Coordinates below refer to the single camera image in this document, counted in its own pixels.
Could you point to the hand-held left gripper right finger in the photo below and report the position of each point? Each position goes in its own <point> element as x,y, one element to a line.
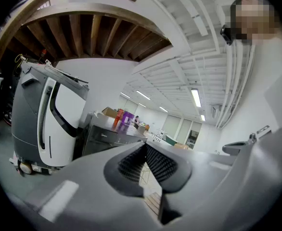
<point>203,189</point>

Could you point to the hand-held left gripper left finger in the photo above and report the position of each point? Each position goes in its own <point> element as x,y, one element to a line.
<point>83,189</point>

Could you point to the black washing machine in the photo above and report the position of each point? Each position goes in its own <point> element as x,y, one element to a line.
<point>107,138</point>

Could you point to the cardboard box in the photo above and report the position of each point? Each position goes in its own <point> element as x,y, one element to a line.
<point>109,112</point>

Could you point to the wooden slatted floor mat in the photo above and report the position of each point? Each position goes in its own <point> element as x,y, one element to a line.
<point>154,203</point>

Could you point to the white sink counter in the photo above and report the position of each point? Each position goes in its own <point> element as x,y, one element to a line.
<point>156,138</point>

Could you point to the grey white floor scrubbing robot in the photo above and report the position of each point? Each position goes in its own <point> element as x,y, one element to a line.
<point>66,119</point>

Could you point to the white foam clump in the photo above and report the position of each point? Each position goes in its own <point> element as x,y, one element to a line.
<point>95,113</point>

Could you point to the red bottle white cap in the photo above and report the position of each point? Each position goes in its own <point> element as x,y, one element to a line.
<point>118,117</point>

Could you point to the purple plastic bucket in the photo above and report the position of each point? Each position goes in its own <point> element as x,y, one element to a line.
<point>127,118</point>

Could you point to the curved wooden staircase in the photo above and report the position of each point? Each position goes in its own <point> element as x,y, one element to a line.
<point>78,32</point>

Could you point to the black head-worn camera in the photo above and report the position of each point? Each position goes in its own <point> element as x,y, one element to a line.
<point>226,35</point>

